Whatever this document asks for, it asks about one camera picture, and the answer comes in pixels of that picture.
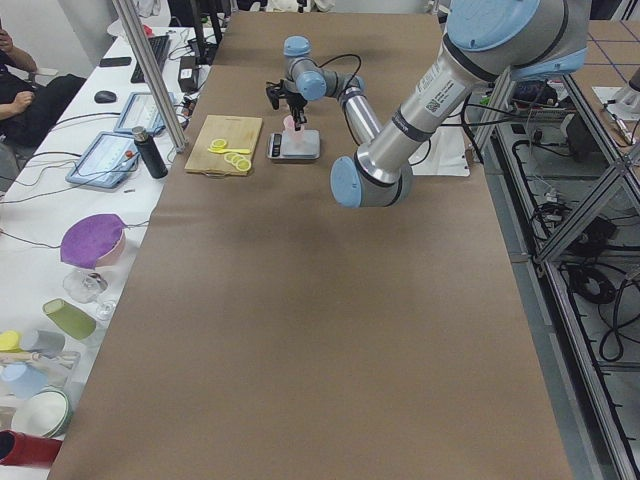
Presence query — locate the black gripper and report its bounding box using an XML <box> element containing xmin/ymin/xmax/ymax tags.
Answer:
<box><xmin>285</xmin><ymin>92</ymin><xmax>307</xmax><ymax>131</ymax></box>

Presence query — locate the pink plastic cup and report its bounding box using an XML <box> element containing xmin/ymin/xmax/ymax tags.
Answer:
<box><xmin>283</xmin><ymin>115</ymin><xmax>304</xmax><ymax>145</ymax></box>

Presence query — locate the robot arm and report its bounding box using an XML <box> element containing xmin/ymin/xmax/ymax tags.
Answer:
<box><xmin>283</xmin><ymin>1</ymin><xmax>591</xmax><ymax>208</ymax></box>

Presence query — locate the digital kitchen scale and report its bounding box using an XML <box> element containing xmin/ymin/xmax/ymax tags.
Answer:
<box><xmin>267</xmin><ymin>130</ymin><xmax>321</xmax><ymax>162</ymax></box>

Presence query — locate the green cup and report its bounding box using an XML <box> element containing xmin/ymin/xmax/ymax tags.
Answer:
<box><xmin>42</xmin><ymin>298</ymin><xmax>96</xmax><ymax>340</ymax></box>

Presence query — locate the grey cup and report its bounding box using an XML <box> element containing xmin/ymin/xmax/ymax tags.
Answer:
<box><xmin>20</xmin><ymin>329</ymin><xmax>66</xmax><ymax>356</ymax></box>

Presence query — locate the yellow cup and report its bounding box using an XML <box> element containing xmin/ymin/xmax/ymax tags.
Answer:
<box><xmin>0</xmin><ymin>330</ymin><xmax>22</xmax><ymax>353</ymax></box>

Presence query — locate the light blue cup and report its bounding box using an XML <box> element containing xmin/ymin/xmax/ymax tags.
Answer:
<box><xmin>1</xmin><ymin>362</ymin><xmax>48</xmax><ymax>399</ymax></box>

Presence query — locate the red cup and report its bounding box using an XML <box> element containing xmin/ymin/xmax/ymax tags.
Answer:
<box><xmin>1</xmin><ymin>430</ymin><xmax>63</xmax><ymax>469</ymax></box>

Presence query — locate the wooden cutting board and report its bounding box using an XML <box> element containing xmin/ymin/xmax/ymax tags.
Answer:
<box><xmin>184</xmin><ymin>115</ymin><xmax>263</xmax><ymax>176</ymax></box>

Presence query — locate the lemon slice by knife blade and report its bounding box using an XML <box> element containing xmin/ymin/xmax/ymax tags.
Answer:
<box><xmin>209</xmin><ymin>139</ymin><xmax>227</xmax><ymax>151</ymax></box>

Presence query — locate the yellow plastic knife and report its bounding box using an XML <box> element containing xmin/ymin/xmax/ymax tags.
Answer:
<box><xmin>207</xmin><ymin>148</ymin><xmax>252</xmax><ymax>155</ymax></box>

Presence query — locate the black power adapter box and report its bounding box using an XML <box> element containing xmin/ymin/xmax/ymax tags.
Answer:
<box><xmin>178</xmin><ymin>56</ymin><xmax>200</xmax><ymax>93</ymax></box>

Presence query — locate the black thermos bottle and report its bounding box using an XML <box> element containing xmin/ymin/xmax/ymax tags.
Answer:
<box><xmin>131</xmin><ymin>126</ymin><xmax>168</xmax><ymax>179</ymax></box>

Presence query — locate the far teach pendant tablet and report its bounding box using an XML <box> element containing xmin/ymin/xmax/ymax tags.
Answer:
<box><xmin>113</xmin><ymin>92</ymin><xmax>165</xmax><ymax>135</ymax></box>

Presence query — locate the teach pendant tablet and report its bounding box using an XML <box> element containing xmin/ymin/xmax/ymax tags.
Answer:
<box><xmin>113</xmin><ymin>92</ymin><xmax>165</xmax><ymax>135</ymax></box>
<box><xmin>65</xmin><ymin>132</ymin><xmax>139</xmax><ymax>190</ymax></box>

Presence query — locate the black keyboard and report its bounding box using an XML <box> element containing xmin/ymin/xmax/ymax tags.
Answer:
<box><xmin>130</xmin><ymin>34</ymin><xmax>172</xmax><ymax>84</ymax></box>

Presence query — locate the near teach pendant tablet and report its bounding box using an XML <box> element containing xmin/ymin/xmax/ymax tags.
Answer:
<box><xmin>65</xmin><ymin>132</ymin><xmax>139</xmax><ymax>190</ymax></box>

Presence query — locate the computer mouse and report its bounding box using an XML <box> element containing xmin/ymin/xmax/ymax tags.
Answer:
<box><xmin>94</xmin><ymin>90</ymin><xmax>118</xmax><ymax>104</ymax></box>

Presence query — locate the black smartphone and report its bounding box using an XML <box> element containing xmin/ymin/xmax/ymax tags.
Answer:
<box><xmin>99</xmin><ymin>56</ymin><xmax>132</xmax><ymax>68</ymax></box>

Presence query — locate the purple cloth on bowl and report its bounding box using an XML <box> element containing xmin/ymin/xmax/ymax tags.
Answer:
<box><xmin>60</xmin><ymin>213</ymin><xmax>126</xmax><ymax>270</ymax></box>

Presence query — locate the wine glass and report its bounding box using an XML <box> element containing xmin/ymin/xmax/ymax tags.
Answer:
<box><xmin>62</xmin><ymin>270</ymin><xmax>116</xmax><ymax>322</ymax></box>

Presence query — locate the seated person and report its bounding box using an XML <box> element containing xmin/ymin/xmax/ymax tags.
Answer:
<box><xmin>1</xmin><ymin>28</ymin><xmax>86</xmax><ymax>148</ymax></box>

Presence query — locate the white bowl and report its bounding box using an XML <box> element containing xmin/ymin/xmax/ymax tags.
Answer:
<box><xmin>11</xmin><ymin>389</ymin><xmax>73</xmax><ymax>438</ymax></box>

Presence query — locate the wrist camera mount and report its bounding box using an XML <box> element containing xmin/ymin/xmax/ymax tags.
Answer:
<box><xmin>265</xmin><ymin>80</ymin><xmax>288</xmax><ymax>110</ymax></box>

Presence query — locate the lemon slice near handle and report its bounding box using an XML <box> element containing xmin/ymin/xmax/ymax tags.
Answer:
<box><xmin>235</xmin><ymin>159</ymin><xmax>252</xmax><ymax>172</ymax></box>

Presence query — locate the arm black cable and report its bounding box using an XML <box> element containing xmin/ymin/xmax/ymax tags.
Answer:
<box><xmin>314</xmin><ymin>53</ymin><xmax>366</xmax><ymax>101</ymax></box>

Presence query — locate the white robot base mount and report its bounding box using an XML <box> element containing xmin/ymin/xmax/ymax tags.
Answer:
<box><xmin>409</xmin><ymin>127</ymin><xmax>470</xmax><ymax>177</ymax></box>

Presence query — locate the aluminium frame post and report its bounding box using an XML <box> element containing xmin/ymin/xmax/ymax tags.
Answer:
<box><xmin>112</xmin><ymin>0</ymin><xmax>187</xmax><ymax>153</ymax></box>

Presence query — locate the aluminium frame rack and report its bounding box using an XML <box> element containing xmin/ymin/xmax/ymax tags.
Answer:
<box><xmin>468</xmin><ymin>60</ymin><xmax>639</xmax><ymax>479</ymax></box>

